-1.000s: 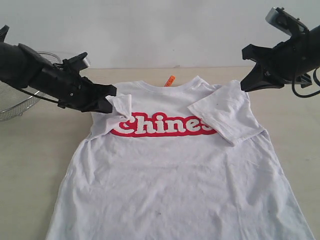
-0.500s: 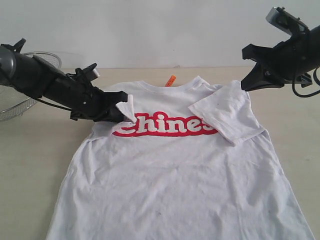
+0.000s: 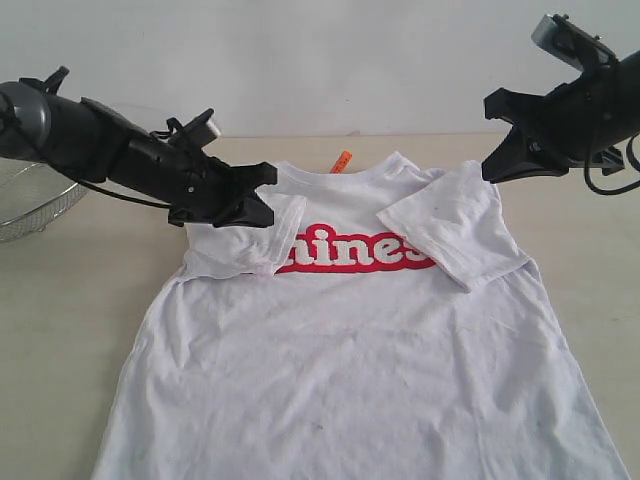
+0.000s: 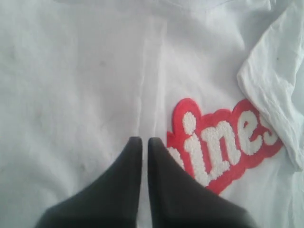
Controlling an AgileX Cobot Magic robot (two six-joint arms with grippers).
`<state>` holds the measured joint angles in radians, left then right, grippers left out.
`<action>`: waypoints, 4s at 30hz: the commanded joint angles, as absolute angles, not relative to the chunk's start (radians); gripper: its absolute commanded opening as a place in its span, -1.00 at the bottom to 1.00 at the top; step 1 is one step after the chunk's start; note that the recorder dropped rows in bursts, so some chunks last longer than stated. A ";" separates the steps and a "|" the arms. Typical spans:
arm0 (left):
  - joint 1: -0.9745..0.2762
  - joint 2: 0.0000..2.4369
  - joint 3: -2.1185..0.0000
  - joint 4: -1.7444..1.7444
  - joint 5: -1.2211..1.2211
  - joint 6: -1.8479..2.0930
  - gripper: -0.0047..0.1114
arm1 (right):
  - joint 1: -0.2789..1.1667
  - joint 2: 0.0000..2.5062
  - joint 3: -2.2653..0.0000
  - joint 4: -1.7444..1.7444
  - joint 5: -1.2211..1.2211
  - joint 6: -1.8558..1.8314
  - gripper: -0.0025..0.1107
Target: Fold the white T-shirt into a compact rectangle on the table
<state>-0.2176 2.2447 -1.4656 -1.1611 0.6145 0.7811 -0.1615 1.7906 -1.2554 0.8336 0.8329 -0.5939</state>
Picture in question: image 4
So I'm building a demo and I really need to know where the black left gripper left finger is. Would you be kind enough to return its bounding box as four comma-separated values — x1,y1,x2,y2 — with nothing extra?
36,137,143,228

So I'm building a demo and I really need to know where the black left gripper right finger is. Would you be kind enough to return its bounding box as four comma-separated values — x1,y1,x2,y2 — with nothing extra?
148,138,257,228

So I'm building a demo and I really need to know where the white t-shirt red print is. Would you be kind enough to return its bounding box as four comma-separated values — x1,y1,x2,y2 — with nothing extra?
0,0,304,228

